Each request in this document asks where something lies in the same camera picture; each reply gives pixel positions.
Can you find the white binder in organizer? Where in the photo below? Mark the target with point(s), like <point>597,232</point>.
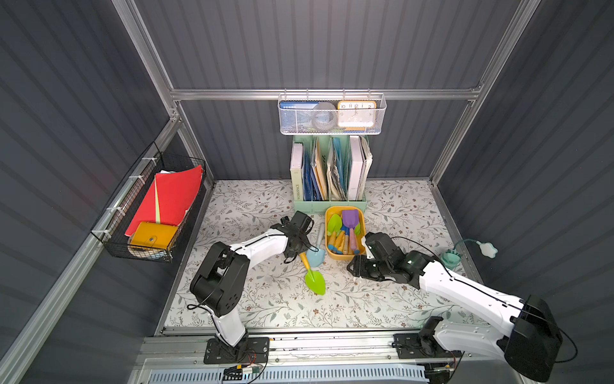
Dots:
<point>356,162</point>

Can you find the blue box in basket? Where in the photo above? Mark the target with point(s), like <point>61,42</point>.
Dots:
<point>296,117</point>

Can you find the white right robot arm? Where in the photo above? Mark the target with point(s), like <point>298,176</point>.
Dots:
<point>521,332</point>

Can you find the purple shovel pink handle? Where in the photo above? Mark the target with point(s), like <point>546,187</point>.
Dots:
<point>350,219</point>

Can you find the red paper folder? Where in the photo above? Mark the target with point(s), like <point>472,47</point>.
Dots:
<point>168,199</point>

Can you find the white book in organizer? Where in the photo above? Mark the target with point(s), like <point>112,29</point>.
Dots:
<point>296,168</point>

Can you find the yellow plastic storage box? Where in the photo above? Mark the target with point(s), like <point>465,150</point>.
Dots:
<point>343,252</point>

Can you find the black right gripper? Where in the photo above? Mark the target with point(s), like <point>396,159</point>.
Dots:
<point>368,267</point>

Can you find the grey tape roll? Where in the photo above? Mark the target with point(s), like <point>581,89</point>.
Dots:
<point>324,116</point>

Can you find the yellow wallet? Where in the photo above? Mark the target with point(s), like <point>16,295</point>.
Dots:
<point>153,235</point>

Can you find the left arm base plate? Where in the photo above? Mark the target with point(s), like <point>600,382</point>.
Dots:
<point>249,350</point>

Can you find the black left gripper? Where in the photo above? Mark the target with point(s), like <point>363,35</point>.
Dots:
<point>297,242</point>

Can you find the floral patterned table mat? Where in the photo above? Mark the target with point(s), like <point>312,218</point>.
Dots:
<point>276,296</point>

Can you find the black wire wall basket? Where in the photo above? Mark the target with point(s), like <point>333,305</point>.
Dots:
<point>114,223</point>

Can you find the light blue toy shovel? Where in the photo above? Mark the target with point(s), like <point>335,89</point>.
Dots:
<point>316,254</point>

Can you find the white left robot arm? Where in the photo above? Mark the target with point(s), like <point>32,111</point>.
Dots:
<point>220,280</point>

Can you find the mint green small cup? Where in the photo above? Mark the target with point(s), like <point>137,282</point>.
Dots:
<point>451,259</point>

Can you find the light green trowel wooden handle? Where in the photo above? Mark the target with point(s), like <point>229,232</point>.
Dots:
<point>333,231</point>

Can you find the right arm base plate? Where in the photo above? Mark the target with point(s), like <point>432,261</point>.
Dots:
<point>412,346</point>

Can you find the yellow alarm clock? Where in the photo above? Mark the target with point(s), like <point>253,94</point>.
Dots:
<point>356,114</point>

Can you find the mint green file organizer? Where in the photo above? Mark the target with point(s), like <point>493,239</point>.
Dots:
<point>320,207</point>

